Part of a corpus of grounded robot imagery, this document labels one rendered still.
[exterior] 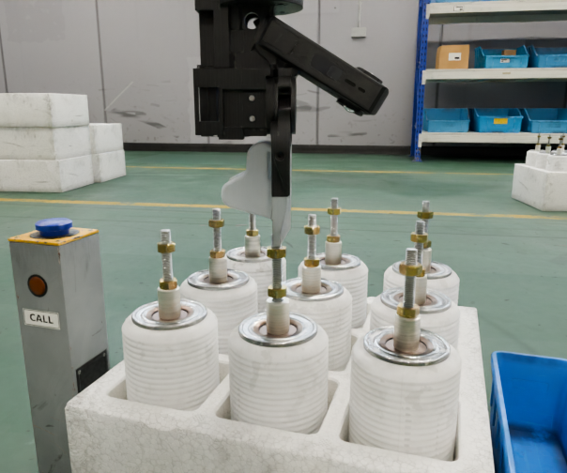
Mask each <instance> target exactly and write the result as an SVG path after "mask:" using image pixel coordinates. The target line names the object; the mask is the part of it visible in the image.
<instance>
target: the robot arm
mask: <svg viewBox="0 0 567 473"><path fill-rule="evenodd" d="M194 7H195V11H197V12H198V13H199V32H200V58H201V65H197V69H192V70H193V94H194V120H195V135H201V137H219V140H244V137H250V136H267V134H270V139H271V141H269V140H261V141H258V142H257V143H255V144H254V145H252V146H251V147H250V149H249V150H248V153H247V162H246V171H243V172H241V173H239V174H237V175H234V176H232V177H231V178H230V179H229V181H228V182H227V183H225V184H224V185H223V186H222V201H223V202H224V203H225V204H226V205H227V206H228V207H230V208H233V209H236V210H240V211H244V212H247V213H251V214H254V215H258V216H261V217H265V218H268V219H270V220H272V234H273V247H279V246H281V245H282V243H283V241H284V239H285V237H286V235H287V233H288V232H289V230H290V228H291V182H292V134H296V118H297V78H298V76H299V75H300V76H302V77H303V78H305V79H306V80H308V81H309V82H311V83H313V84H315V85H316V86H318V87H320V88H321V89H323V90H324V91H326V92H328V93H329V94H331V95H333V96H334V97H335V98H336V99H337V100H336V102H337V103H339V104H340V105H342V106H343V107H344V108H345V110H346V111H348V112H350V113H354V114H356V115H358V116H362V115H363V114H366V115H375V114H377V112H378V111H379V109H380V107H381V106H382V104H383V102H384V101H385V99H386V98H387V96H388V95H389V89H388V88H387V87H386V86H384V85H383V84H382V83H383V82H382V81H381V80H380V79H378V78H377V77H376V76H375V75H374V74H373V73H371V72H370V71H367V70H365V69H362V68H360V67H356V68H355V67H353V66H352V65H350V64H348V63H347V62H345V61H344V60H343V59H342V58H340V57H338V56H337V55H335V54H334V53H332V52H330V51H328V50H327V49H325V48H324V47H322V46H321V45H319V44H317V43H316V42H314V41H313V40H311V39H310V38H307V37H306V36H304V35H303V34H301V33H300V32H299V31H297V30H296V29H294V28H293V27H291V26H290V25H288V24H286V23H284V22H283V21H281V20H280V19H278V18H276V17H275V16H278V15H286V14H292V13H296V12H299V11H302V10H303V0H194ZM254 18H255V19H256V20H255V21H253V24H254V26H255V28H254V29H250V28H248V22H249V21H250V20H251V19H254ZM199 97H200V110H199Z"/></svg>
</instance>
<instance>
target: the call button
mask: <svg viewBox="0 0 567 473"><path fill-rule="evenodd" d="M71 227H72V220H70V219H67V218H51V219H45V220H40V221H37V222H36V223H35V228H36V230H37V231H39V234H40V235H41V236H44V237H56V236H63V235H66V234H68V233H69V228H71Z"/></svg>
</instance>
